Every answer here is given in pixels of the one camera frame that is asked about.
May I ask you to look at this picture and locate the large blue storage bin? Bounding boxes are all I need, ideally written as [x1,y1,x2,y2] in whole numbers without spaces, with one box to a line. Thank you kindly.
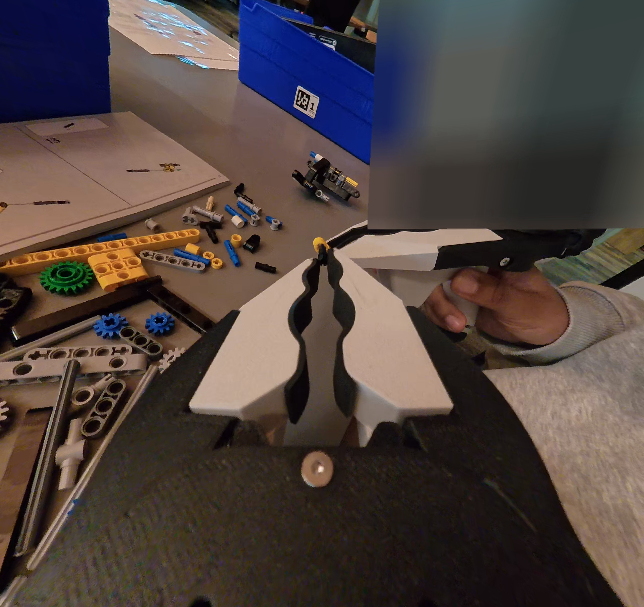
[0,0,113,124]

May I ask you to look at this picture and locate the white lego axle connector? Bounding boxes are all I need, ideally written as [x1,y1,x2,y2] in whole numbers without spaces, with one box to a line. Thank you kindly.
[55,418,88,491]

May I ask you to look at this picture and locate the dark grey lego liftarm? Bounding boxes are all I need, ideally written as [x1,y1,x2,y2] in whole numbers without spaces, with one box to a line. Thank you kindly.
[80,377,128,440]

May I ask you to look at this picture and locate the lego instruction booklet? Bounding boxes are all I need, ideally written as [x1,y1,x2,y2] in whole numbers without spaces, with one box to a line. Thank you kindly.
[0,111,231,261]

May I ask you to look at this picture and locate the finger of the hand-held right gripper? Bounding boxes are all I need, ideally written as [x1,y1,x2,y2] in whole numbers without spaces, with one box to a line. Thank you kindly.
[325,221,504,251]
[334,237,439,272]

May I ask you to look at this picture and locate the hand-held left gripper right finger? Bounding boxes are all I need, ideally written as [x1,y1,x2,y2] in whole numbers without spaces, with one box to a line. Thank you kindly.
[326,249,454,448]

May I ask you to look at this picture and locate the small light grey lego gear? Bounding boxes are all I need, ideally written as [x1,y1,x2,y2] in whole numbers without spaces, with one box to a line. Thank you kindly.
[158,346,186,374]

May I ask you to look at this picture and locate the black lego assembly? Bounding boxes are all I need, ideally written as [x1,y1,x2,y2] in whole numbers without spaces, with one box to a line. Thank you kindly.
[291,151,361,203]

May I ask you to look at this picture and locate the long yellow lego beam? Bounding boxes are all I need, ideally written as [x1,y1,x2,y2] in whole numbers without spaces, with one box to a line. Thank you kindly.
[0,228,201,277]

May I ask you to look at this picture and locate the blue lego gear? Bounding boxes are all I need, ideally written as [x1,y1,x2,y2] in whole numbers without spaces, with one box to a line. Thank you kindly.
[144,311,176,336]
[93,313,129,340]

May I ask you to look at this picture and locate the person's right hand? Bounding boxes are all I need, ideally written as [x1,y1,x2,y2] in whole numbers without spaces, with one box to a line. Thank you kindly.
[423,266,570,346]

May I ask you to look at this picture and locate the thin grey lego liftarm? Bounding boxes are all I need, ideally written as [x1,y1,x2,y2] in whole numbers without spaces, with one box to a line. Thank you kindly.
[139,249,207,273]

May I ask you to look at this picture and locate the grey lego axle connector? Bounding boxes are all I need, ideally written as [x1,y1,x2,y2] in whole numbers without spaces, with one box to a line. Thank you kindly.
[181,205,225,225]

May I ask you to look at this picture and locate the short dark grey lego beam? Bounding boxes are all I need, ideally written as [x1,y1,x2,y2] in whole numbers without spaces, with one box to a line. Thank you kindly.
[118,324,165,359]

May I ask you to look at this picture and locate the white printed paper sheet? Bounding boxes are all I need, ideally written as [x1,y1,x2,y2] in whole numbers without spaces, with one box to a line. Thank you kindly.
[108,0,240,71]

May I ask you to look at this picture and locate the person's right forearm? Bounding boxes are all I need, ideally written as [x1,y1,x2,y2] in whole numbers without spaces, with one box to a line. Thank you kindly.
[478,280,644,367]

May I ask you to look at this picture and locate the blue storage bin with tag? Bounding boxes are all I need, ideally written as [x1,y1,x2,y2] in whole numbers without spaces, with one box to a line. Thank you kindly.
[237,0,376,166]

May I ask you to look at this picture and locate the yellow lego T-shaped beam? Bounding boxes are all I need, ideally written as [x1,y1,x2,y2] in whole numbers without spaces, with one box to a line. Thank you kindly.
[88,250,151,292]

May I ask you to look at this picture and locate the dark brown flat strip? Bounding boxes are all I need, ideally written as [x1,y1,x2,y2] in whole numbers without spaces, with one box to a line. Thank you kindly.
[0,406,51,565]

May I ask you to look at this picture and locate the person's grey sweater torso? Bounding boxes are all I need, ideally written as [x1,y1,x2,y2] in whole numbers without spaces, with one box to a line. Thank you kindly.
[483,325,644,607]

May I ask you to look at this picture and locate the long black lego beam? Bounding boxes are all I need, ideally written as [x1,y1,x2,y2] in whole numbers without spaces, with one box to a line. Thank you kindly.
[9,275,163,341]

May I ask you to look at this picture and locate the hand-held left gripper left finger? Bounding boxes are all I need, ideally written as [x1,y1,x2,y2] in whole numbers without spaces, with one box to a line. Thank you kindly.
[189,256,323,443]

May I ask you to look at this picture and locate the long light grey lego beam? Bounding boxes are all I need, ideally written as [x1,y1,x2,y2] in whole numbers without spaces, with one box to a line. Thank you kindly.
[0,354,150,382]

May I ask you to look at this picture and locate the thin light grey lego beam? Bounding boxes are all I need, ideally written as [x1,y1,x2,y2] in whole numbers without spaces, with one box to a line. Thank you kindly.
[22,345,135,361]

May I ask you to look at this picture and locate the black box in bin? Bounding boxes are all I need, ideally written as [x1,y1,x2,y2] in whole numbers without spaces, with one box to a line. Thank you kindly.
[284,16,377,72]

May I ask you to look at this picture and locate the black lego frame pieces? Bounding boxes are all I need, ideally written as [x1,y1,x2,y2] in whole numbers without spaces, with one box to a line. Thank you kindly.
[0,273,32,337]

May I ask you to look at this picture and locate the long grey lego axle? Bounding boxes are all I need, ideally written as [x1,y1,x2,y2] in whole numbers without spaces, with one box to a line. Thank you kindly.
[24,362,161,571]
[0,314,102,361]

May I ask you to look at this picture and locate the short black lego beam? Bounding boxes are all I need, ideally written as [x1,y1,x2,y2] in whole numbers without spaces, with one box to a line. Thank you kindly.
[148,284,215,334]

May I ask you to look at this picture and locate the green lego gear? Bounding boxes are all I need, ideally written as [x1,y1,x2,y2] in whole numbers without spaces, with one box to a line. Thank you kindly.
[39,260,96,296]

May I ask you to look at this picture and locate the long black lego axle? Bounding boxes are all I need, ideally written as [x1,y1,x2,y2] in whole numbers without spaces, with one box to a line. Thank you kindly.
[13,359,82,558]

